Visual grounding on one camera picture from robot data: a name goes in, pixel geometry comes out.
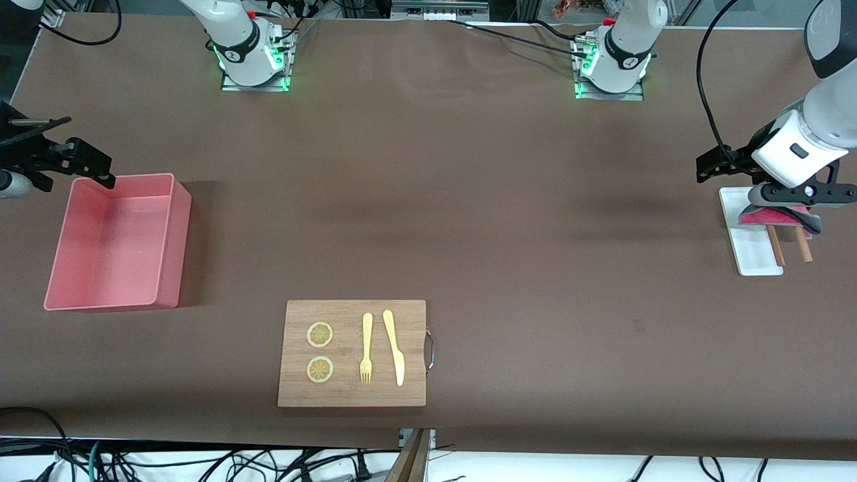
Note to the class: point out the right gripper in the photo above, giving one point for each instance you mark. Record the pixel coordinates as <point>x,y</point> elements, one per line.
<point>19,152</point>

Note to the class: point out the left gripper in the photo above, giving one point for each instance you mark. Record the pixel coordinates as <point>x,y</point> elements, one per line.
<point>734,159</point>

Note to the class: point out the red and grey cloth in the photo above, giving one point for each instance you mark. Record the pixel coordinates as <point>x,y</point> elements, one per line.
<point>770,217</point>

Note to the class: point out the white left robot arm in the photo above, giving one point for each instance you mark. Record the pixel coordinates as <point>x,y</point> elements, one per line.
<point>626,40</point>

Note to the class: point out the white rack tray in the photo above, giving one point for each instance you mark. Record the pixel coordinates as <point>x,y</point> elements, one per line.
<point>753,258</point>

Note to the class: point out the pink plastic bin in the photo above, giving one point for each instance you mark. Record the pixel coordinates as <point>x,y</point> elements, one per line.
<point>107,254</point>

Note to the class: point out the orange toy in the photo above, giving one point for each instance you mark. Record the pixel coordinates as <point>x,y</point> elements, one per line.
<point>570,8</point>

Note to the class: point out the brown table mat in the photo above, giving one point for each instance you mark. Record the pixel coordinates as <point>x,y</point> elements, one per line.
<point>509,234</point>

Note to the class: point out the lemon slice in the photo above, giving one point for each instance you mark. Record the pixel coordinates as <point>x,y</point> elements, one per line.
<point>320,335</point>
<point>320,369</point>

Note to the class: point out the grey power strip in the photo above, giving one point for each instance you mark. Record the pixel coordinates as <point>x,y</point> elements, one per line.
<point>438,8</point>

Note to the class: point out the yellow plastic fork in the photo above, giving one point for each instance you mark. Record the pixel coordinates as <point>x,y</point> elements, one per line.
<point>367,335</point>

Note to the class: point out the wooden cutting board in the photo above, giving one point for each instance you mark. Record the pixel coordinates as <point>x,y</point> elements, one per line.
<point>345,395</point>

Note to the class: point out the yellow plastic knife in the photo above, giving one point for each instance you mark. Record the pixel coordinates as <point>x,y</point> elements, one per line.
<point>391,335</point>

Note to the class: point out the wooden beam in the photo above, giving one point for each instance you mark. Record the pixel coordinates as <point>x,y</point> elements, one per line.
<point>410,462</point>

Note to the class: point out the black plug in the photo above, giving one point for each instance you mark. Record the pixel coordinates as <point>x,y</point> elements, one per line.
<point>363,472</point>

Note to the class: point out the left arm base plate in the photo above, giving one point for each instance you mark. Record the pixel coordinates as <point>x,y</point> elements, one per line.
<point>609,96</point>

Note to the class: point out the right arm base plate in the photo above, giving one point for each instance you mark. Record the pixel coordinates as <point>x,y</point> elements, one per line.
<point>254,87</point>

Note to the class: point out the small metal bracket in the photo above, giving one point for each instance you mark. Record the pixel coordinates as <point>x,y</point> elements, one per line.
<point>432,438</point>

